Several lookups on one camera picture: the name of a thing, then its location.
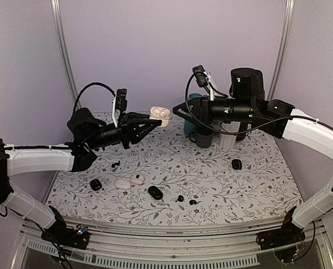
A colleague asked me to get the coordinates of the teal tall vase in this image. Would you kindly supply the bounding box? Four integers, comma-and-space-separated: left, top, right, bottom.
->
184, 93, 202, 136

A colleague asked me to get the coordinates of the aluminium frame post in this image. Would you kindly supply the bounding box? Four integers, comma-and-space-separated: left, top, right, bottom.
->
50, 0, 81, 109
268, 0, 295, 100

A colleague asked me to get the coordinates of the left aluminium frame post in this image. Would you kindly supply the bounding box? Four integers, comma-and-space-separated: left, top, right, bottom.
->
50, 0, 81, 109

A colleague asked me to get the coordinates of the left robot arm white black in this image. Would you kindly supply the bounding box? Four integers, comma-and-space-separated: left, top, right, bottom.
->
0, 108, 162, 243

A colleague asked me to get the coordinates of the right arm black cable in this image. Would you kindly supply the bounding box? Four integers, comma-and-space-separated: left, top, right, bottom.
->
185, 73, 294, 133

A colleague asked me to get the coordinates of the black small earbud case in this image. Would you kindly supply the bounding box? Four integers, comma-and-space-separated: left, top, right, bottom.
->
90, 179, 102, 191

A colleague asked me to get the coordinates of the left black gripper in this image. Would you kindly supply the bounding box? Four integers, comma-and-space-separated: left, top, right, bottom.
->
86, 112, 158, 150

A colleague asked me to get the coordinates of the black earbud pair left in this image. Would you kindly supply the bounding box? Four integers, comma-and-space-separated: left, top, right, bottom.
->
111, 161, 120, 168

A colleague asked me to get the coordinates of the dark grey mug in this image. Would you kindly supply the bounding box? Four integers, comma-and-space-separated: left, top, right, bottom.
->
189, 126, 214, 149

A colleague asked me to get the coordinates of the right aluminium frame post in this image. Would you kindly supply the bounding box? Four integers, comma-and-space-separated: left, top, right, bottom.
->
268, 0, 295, 100

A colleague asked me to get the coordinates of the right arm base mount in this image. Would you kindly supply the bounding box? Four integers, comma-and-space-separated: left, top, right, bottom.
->
256, 206, 306, 250

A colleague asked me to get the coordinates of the floral patterned table mat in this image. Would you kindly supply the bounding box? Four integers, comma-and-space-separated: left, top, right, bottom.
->
46, 117, 302, 226

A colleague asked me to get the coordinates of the white closed earbud case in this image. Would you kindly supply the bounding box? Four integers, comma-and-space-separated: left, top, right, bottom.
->
115, 180, 131, 191

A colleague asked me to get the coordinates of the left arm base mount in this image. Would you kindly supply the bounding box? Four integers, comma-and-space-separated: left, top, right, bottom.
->
41, 206, 91, 250

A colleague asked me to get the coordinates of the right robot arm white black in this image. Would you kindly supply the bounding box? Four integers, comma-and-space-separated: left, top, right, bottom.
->
172, 66, 333, 244

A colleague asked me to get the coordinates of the white open earbud case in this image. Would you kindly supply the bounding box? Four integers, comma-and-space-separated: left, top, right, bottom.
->
130, 174, 146, 185

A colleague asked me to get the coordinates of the white ribbed vase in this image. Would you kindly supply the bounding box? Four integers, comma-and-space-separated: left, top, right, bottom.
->
219, 122, 240, 150

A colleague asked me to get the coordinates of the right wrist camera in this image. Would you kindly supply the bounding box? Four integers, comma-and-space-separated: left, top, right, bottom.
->
192, 65, 217, 101

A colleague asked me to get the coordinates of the black earbud charging case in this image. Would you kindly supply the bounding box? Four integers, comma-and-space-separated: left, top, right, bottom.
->
231, 159, 242, 170

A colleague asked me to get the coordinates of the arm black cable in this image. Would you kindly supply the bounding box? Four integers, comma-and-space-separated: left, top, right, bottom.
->
185, 73, 294, 133
72, 82, 116, 113

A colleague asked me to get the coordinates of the cream earbud case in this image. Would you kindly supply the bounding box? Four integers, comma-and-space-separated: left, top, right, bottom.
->
149, 106, 171, 128

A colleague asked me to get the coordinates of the black oval earbud case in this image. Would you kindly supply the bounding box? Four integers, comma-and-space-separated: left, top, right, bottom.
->
148, 186, 163, 200

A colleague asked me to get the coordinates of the dark brown cylinder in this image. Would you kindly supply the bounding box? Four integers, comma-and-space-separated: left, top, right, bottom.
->
236, 123, 248, 142

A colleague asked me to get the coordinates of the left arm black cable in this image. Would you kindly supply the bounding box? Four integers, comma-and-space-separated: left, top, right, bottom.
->
72, 82, 116, 113

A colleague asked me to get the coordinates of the front aluminium rail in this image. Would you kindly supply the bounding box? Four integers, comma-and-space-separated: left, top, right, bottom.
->
12, 218, 333, 267

